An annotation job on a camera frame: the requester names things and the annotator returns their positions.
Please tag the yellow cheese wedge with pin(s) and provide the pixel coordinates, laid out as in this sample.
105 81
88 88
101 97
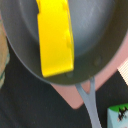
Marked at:
55 37

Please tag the grey saucepan with handle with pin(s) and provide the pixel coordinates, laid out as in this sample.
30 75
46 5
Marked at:
98 27

